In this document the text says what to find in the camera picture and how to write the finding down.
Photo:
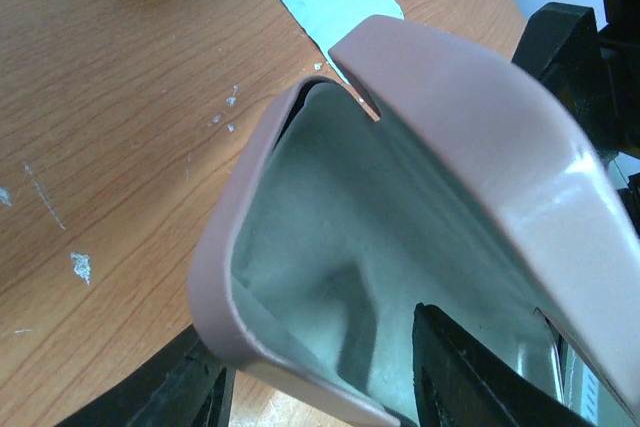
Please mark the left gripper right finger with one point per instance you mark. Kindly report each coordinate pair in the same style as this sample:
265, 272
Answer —
460, 382

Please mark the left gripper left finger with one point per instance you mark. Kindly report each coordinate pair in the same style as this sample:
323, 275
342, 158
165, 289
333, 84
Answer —
183, 384

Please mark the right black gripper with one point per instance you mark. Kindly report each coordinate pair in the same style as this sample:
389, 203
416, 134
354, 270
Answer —
592, 72

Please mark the pink glasses case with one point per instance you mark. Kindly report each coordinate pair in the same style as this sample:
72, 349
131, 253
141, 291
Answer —
440, 174

